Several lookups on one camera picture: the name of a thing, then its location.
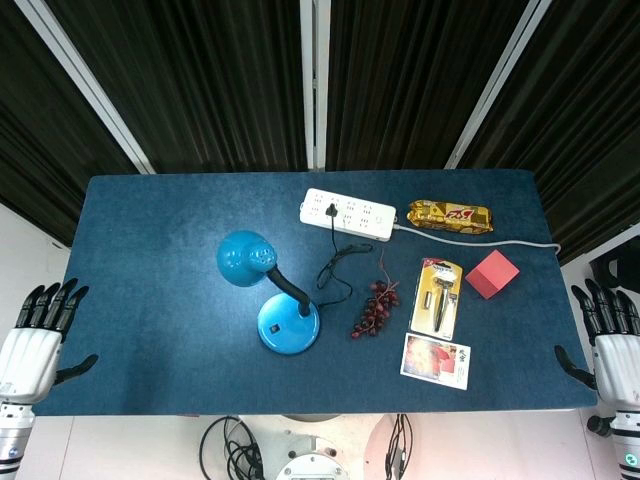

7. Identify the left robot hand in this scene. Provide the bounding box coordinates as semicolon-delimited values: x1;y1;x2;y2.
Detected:
0;278;100;407

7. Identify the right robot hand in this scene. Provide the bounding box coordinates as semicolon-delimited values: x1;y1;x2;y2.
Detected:
554;278;640;416

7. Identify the blue desk lamp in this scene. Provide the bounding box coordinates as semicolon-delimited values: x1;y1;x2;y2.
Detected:
215;229;321;356

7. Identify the black object on floor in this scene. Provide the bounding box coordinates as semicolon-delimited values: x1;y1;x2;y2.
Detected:
588;236;640;296

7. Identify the red cube box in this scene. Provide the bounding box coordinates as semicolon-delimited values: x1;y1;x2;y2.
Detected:
464;249;521;301

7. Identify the blue table cloth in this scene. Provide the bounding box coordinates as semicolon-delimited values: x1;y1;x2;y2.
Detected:
32;169;599;417

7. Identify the white printed card packet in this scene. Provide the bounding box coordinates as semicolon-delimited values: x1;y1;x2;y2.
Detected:
399;332;473;392

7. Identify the razor in yellow blister pack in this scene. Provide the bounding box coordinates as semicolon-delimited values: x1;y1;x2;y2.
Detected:
410;257;464;342

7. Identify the yellow snack package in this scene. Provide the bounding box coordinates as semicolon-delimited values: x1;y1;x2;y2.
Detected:
405;198;495;235

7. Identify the bunch of red grapes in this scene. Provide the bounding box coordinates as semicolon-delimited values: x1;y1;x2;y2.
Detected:
350;248;402;341

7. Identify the robot torso base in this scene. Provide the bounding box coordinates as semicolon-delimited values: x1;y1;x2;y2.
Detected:
238;412;397;480

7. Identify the white power strip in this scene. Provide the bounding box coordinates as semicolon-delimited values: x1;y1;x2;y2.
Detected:
298;187;398;243

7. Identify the white power strip cable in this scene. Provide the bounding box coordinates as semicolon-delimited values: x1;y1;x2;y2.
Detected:
392;223;563;255

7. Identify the black cable bundle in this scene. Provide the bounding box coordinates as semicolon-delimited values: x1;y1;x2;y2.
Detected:
198;414;265;480
383;413;415;480

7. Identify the black power cord with plug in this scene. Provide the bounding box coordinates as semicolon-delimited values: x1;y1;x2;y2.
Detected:
315;202;374;309

